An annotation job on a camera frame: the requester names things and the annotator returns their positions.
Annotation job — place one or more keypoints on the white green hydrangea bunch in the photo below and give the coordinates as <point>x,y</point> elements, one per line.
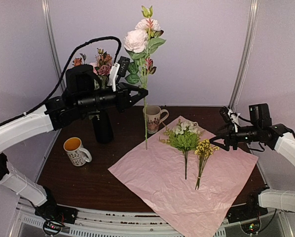
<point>184,136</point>

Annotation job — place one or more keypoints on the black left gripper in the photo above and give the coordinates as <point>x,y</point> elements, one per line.
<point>124,100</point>

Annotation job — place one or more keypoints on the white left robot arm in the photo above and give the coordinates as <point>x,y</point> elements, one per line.
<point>79,100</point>

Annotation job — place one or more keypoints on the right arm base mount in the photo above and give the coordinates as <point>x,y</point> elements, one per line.
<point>248,214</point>

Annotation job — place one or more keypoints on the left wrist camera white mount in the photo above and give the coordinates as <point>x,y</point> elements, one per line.
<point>118,70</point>

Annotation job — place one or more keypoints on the white vented front rail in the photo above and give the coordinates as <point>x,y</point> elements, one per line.
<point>96,223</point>

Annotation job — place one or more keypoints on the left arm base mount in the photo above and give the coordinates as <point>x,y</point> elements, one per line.
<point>55,216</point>

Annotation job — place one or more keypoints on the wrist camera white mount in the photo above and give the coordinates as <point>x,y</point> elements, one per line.
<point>118,70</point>
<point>230,117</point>

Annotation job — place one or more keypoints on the mauve and white flower stem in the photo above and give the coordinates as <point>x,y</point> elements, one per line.
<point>103,73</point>

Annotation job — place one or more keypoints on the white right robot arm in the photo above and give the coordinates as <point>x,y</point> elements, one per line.
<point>277,137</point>

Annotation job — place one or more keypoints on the orange brown flower stem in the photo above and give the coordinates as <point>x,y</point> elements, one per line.
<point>81,60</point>

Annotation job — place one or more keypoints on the pink rose stem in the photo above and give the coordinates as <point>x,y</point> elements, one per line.
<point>102,58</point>

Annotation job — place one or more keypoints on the large pale pink peony stem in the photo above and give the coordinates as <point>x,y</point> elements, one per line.
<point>140,44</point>

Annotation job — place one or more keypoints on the aluminium frame post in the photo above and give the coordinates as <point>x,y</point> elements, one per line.
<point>60,86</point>
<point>248,46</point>

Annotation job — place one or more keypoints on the right aluminium frame post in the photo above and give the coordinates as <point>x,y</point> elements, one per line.
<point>248,46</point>

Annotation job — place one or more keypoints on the left aluminium frame post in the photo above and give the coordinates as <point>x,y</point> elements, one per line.
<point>60,86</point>

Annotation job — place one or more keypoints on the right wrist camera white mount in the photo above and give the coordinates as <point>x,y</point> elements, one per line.
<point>230,117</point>

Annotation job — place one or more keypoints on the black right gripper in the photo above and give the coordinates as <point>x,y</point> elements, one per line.
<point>227,136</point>

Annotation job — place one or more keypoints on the yellow small flower bunch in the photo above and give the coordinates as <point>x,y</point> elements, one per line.
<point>203,151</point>

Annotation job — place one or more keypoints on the floral mug yellow inside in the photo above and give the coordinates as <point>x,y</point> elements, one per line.
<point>76,152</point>

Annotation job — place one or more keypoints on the black tall vase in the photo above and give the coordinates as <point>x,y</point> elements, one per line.
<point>102,127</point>

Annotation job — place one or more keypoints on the cream printed mug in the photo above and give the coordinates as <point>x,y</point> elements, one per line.
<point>155,116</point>

